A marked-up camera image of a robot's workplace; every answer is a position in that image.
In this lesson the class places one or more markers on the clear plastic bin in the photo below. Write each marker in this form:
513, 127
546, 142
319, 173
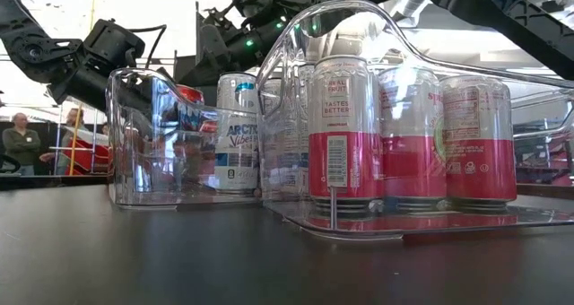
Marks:
102, 152
134, 193
538, 217

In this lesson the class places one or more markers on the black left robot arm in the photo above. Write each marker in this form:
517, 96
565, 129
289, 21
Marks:
31, 49

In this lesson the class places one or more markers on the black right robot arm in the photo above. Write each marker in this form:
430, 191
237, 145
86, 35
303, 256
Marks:
515, 22

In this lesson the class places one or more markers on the person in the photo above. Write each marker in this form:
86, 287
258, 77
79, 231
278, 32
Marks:
20, 143
69, 119

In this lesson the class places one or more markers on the red and white panel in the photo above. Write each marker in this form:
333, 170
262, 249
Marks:
89, 159

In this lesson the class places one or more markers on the black curved armrest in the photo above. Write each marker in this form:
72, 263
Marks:
17, 163

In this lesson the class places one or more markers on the red storage rack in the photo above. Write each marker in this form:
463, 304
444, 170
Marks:
553, 161

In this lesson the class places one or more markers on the silver metal rail stand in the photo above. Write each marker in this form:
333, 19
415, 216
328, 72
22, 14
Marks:
59, 134

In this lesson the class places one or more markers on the silver ventilation duct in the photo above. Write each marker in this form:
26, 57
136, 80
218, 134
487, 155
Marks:
403, 11

